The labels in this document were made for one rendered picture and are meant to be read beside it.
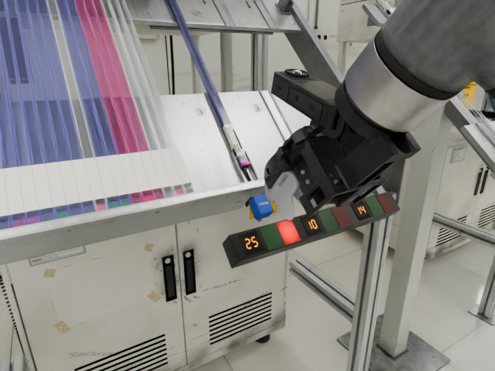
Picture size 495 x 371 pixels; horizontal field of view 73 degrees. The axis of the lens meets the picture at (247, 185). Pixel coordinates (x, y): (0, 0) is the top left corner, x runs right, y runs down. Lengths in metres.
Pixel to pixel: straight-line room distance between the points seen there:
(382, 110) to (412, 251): 0.82
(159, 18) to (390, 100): 0.54
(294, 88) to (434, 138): 0.64
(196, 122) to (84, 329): 0.57
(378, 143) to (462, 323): 1.29
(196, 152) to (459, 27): 0.37
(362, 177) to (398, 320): 0.92
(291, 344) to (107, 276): 0.69
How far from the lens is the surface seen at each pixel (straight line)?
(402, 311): 1.17
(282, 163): 0.36
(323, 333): 1.32
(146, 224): 0.47
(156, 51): 2.46
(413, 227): 1.04
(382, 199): 0.66
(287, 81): 0.38
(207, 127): 0.55
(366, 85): 0.28
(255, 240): 0.48
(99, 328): 0.92
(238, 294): 1.02
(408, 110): 0.28
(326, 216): 0.56
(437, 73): 0.26
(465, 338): 1.49
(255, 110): 0.61
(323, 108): 0.33
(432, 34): 0.25
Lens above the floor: 0.90
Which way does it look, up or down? 20 degrees down
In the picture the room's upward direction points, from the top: straight up
